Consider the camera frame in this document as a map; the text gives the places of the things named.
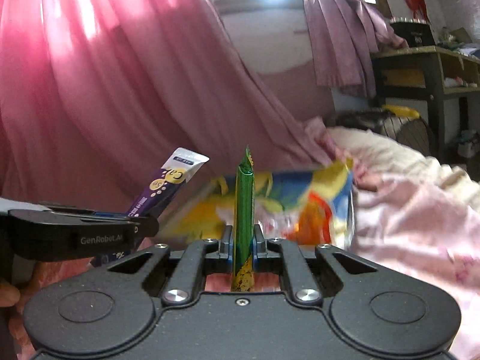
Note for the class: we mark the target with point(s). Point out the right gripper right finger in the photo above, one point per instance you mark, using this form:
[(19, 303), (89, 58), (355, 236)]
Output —
[(259, 249)]

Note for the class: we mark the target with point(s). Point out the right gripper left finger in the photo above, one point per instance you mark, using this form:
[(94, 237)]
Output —
[(226, 248)]

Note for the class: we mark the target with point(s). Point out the green snack stick packet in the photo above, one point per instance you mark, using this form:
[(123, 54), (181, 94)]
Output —
[(244, 212)]

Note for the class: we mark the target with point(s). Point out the purple white calcium sachet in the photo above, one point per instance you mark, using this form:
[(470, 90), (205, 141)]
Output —
[(180, 167)]

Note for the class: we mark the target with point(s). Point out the person's left hand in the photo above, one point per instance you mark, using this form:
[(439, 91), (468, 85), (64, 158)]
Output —
[(9, 295)]

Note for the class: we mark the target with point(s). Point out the colourful painted tray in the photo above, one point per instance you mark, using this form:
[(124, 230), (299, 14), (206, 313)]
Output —
[(309, 207)]

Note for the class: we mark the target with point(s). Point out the dark handbag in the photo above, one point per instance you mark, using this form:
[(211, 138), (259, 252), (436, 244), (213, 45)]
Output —
[(371, 119)]

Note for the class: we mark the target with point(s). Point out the large pink curtain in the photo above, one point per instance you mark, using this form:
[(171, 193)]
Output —
[(96, 94)]

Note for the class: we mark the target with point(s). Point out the black electric fan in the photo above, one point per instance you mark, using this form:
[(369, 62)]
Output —
[(411, 132)]

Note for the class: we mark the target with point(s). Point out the dark wooden desk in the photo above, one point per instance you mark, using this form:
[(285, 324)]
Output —
[(430, 74)]

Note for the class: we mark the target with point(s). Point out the mauve tied curtain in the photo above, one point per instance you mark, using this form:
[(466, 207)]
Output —
[(343, 35)]

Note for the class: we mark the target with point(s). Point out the black box on desk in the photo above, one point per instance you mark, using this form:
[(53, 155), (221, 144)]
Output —
[(416, 32)]

